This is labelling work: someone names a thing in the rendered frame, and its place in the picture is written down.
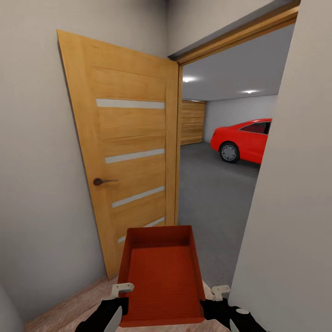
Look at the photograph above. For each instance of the storage box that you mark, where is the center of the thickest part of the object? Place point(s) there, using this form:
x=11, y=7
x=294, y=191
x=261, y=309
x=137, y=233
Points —
x=162, y=264

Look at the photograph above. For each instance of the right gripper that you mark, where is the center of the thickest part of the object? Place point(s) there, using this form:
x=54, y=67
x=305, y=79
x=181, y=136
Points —
x=212, y=309

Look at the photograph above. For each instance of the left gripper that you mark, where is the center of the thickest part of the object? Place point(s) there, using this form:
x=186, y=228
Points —
x=124, y=302

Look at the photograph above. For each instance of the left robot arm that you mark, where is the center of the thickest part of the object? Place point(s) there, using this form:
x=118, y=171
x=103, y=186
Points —
x=108, y=315

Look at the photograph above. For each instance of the garage door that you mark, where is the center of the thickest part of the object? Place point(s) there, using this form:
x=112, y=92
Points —
x=192, y=121

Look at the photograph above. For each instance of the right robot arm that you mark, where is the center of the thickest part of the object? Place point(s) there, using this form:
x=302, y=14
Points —
x=234, y=318

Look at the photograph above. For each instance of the car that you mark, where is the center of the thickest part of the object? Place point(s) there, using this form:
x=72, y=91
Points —
x=245, y=140

